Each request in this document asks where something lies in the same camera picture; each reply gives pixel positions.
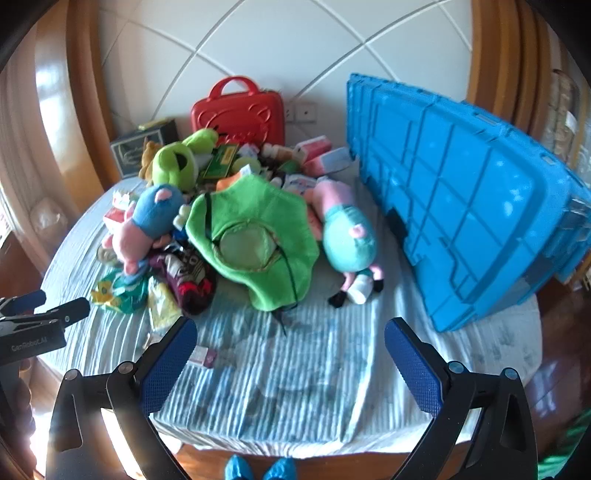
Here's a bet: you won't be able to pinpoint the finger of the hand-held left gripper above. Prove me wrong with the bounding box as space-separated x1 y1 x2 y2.
0 290 47 319
28 298 91 329

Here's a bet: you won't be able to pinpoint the red small suitcase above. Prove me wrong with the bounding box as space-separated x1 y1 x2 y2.
191 76 286 148

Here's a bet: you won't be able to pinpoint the blue plastic storage container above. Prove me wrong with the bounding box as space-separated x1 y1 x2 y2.
346 73 591 333

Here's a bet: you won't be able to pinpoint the pink tissue pack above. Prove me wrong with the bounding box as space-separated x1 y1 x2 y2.
302 148 354 177
294 135 333 162

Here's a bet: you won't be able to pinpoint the black box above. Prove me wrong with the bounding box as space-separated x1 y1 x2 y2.
110 119 180 180

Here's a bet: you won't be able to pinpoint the dark patterned socks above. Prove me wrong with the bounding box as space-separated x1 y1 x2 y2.
148 247 218 315

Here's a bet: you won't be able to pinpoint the clear plastic bag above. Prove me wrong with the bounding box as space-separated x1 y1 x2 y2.
28 194 70 241

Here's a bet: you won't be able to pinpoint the blue-bodied pig plush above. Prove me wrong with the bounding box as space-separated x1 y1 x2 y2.
99 183 185 275

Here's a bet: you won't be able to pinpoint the green medicine box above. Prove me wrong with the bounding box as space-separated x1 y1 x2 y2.
199 144 239 180

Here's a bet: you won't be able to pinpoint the green sun hat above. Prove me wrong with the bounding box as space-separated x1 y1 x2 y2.
185 173 320 312

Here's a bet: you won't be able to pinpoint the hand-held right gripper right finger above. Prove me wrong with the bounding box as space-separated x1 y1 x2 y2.
384 317 541 480

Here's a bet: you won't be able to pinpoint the white wall socket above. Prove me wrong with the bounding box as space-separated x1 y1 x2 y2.
285 104 318 123

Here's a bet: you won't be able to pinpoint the pale yellow packet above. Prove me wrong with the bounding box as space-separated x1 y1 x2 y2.
148 281 184 330

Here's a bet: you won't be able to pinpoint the green yellow snack packet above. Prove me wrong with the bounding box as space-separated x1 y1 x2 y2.
91 272 149 315

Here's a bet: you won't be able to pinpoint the blue shoe cover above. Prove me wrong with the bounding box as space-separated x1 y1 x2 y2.
263 457 296 480
225 455 254 480

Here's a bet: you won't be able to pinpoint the green frog plush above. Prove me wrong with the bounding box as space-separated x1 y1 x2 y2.
151 129 220 190

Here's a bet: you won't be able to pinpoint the patterned fabric stack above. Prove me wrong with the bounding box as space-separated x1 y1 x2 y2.
547 69 591 169

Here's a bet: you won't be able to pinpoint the teal-dress pig plush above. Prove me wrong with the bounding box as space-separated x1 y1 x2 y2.
302 178 386 308

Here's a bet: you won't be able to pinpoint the red white packet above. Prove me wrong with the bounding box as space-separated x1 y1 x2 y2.
103 189 139 232

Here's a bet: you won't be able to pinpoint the beige curtain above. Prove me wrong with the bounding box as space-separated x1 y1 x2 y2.
0 60 68 259

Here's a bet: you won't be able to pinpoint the wooden headboard frame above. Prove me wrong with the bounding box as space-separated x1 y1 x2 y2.
34 0 568 195

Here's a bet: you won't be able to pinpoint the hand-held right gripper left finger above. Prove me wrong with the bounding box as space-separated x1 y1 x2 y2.
46 316 199 480

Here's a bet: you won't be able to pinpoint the small printed card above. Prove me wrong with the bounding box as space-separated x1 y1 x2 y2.
189 346 218 369

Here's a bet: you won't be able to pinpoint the small white bottle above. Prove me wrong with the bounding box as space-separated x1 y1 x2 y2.
347 276 372 304

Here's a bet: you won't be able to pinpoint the brown bear plush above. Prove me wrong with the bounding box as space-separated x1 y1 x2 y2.
139 141 160 181

